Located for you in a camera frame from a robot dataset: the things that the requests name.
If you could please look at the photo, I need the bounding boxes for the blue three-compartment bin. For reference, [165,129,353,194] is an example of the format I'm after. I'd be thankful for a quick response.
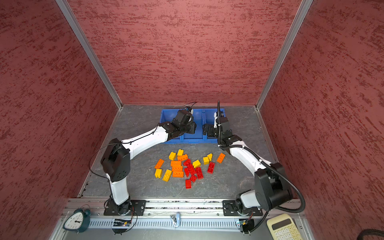
[158,108,229,144]

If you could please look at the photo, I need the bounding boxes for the yellow lego pair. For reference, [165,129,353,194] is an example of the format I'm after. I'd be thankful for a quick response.
[203,157,210,165]

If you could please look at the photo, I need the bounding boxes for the red lego single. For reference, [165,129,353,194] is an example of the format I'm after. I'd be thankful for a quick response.
[207,162,215,174]

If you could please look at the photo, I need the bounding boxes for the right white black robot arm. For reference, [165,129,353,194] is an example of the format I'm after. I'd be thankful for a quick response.
[203,110,306,213]

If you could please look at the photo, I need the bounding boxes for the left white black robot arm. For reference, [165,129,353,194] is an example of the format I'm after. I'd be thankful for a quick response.
[101,107,197,216]

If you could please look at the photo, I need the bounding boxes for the orange lego stack centre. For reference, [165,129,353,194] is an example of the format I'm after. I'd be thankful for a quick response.
[171,161,184,178]

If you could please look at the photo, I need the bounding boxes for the orange lego left slanted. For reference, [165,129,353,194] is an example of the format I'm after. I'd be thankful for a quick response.
[155,159,165,169]

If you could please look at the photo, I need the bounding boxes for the red lego cluster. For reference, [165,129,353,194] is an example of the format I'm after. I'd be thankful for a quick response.
[183,159,204,183]

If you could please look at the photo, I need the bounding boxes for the yellow lego bottom left small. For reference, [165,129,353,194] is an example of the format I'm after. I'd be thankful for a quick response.
[155,169,163,179]

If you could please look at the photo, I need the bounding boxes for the yellow long lego bottom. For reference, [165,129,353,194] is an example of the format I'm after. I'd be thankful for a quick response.
[163,170,172,182]

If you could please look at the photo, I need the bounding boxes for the red lego bottom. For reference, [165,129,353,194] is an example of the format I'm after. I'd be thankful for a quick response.
[185,179,192,189]

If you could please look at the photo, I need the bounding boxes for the beige calculator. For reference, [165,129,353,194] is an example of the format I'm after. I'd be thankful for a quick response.
[267,214,303,240]

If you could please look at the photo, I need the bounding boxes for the green alarm clock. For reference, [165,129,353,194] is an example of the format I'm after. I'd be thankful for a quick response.
[63,209,91,233]

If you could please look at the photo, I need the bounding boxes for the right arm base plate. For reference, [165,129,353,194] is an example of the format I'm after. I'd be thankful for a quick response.
[222,200,263,217]

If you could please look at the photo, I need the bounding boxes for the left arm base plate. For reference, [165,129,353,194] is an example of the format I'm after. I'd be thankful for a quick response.
[104,199,147,216]

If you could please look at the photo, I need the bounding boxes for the silver clip on rail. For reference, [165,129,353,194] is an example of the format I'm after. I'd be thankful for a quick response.
[170,212,181,229]

